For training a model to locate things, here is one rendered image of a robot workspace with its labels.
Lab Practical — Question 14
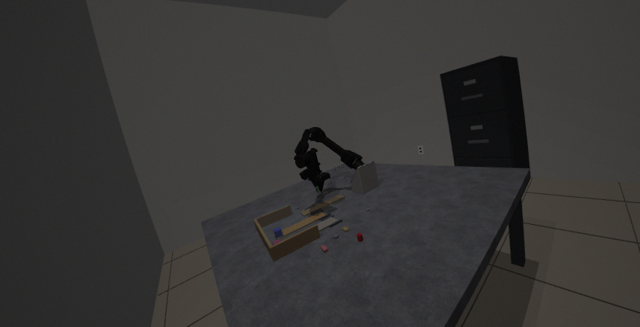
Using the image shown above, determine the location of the tan striped strip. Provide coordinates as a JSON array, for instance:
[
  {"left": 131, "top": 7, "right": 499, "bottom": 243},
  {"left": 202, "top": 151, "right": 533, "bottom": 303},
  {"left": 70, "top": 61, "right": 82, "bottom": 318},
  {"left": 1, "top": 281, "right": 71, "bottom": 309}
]
[{"left": 302, "top": 195, "right": 345, "bottom": 215}]

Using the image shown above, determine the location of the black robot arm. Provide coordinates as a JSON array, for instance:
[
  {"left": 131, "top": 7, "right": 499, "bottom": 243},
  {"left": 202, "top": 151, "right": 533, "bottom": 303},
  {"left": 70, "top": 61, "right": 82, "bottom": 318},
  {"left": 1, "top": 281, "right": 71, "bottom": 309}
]
[{"left": 294, "top": 127, "right": 365, "bottom": 180}]

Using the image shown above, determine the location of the grey flat strip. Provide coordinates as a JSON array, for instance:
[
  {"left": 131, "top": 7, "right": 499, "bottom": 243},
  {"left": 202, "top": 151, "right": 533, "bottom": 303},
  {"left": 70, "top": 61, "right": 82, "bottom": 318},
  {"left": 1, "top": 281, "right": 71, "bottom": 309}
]
[{"left": 317, "top": 216, "right": 339, "bottom": 231}]

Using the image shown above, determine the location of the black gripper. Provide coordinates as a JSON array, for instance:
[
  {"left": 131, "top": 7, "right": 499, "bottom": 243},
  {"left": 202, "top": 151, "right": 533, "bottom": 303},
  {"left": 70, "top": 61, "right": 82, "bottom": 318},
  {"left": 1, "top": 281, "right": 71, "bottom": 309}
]
[{"left": 306, "top": 162, "right": 331, "bottom": 192}]

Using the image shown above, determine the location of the tan strip with orange polka dots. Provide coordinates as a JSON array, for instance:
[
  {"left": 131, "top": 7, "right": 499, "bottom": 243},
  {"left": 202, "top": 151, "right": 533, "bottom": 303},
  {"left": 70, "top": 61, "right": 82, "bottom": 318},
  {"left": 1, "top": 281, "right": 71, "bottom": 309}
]
[{"left": 310, "top": 211, "right": 326, "bottom": 221}]

